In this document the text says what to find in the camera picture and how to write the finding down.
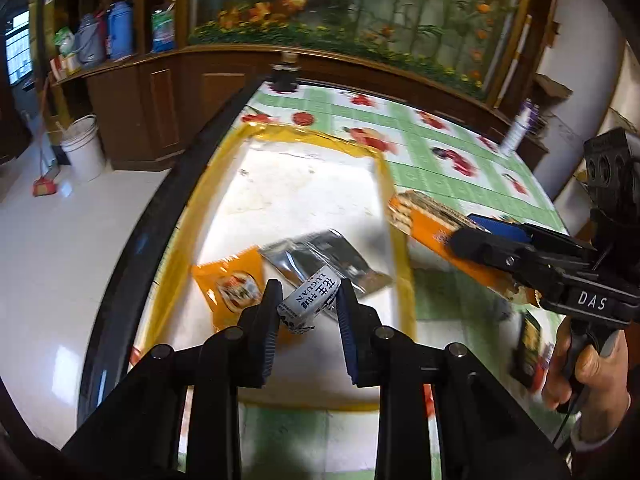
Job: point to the blue thermos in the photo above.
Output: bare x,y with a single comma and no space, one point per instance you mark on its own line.
120,30

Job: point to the green white packet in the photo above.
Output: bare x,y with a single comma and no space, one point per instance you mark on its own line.
65,42

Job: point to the barred window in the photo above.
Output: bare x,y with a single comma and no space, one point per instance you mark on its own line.
19,47

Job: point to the white plastic bucket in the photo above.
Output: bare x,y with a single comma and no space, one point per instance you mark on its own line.
82,150

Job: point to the person's right hand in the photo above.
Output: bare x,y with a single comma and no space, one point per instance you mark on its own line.
575,365

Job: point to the brown wooden cabinet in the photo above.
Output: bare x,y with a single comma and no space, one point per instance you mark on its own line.
150,100

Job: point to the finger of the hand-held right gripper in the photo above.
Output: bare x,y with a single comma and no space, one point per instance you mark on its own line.
480,250
500,230

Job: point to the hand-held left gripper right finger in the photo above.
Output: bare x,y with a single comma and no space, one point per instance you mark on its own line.
347,335

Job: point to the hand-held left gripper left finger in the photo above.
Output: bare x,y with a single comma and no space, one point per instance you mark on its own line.
270,332

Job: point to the orange snack packet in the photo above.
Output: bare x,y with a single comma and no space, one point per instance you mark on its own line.
230,285

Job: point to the silver foil snack packet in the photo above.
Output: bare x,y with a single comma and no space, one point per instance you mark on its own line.
320,255

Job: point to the dark glass jar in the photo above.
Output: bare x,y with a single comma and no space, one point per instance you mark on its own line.
285,77

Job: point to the purple bottles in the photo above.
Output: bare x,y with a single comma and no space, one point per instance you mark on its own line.
534,112

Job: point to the person's right forearm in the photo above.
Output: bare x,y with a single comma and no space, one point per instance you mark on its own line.
610,425

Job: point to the grey bag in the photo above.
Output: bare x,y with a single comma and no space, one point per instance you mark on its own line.
90,40

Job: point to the white spray bottle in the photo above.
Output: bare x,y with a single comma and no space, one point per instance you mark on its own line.
515,132

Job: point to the brown cardboard piece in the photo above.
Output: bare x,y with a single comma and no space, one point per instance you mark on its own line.
550,87

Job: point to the flower scene glass panel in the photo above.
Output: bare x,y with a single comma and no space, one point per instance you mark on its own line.
350,5

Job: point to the yellow-rimmed tray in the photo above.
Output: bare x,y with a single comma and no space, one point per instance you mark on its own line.
280,185

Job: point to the blue green plastic bag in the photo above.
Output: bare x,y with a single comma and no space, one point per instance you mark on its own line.
162,27

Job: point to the red broom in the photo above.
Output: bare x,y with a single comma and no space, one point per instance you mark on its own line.
44,185

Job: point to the dark snack packet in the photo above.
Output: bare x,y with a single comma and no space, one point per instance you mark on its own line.
530,350

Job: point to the orange cracker box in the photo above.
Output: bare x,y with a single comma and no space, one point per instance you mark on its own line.
430,230

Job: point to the fruit-print green tablecloth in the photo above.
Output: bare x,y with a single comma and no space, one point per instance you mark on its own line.
450,130

